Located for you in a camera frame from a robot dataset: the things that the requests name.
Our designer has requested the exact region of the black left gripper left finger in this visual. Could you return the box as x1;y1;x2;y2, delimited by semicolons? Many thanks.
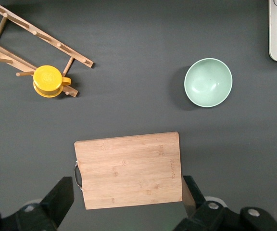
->
0;176;75;231

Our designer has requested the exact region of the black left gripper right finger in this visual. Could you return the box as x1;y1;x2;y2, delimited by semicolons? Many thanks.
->
173;175;277;231

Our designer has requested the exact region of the wooden cutting board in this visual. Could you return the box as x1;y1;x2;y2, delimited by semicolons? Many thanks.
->
73;131;183;210

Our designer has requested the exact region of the yellow cup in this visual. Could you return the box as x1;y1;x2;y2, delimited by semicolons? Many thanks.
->
32;64;72;99

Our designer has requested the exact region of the light green bowl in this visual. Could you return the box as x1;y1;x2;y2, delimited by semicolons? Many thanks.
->
184;58;233;108

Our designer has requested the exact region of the wooden peg drying rack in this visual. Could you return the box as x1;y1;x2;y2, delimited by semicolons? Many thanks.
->
0;0;95;98

